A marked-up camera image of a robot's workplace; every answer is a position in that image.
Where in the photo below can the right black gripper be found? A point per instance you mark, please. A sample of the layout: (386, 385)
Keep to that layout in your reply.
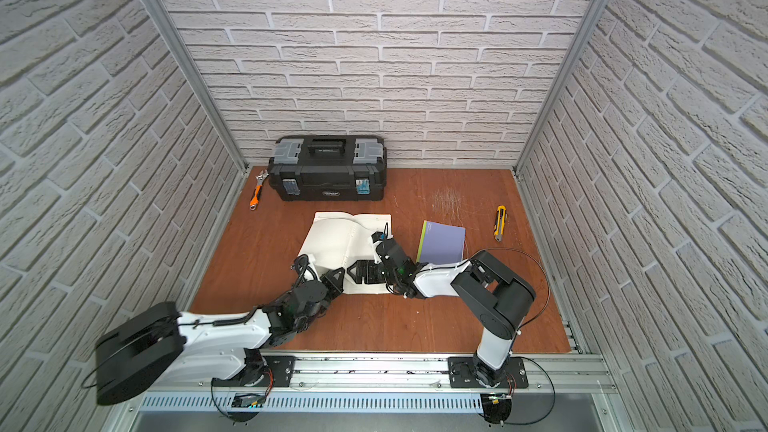
(362, 264)

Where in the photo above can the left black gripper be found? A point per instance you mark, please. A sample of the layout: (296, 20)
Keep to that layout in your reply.
(324, 282)

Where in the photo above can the large white lined notebook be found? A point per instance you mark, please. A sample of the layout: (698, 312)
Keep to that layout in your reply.
(338, 240)

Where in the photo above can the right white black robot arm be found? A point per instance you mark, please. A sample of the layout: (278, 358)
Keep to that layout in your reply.
(499, 298)

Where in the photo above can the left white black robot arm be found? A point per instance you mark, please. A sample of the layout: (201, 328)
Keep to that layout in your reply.
(163, 345)

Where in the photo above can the black plastic toolbox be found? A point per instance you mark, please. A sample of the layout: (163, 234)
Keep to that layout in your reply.
(329, 168)

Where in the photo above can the yellow black utility knife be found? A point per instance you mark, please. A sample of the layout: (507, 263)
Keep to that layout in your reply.
(500, 223)

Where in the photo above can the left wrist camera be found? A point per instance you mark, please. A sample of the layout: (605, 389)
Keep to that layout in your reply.
(300, 267)

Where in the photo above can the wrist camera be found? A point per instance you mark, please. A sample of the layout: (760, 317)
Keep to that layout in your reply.
(380, 236)
(300, 267)

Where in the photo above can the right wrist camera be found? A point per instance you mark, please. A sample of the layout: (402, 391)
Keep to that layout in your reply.
(380, 236)

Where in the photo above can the orange handled adjustable wrench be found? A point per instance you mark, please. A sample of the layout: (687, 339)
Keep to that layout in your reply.
(255, 199)

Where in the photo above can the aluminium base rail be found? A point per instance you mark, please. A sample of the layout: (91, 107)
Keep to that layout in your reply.
(530, 389)

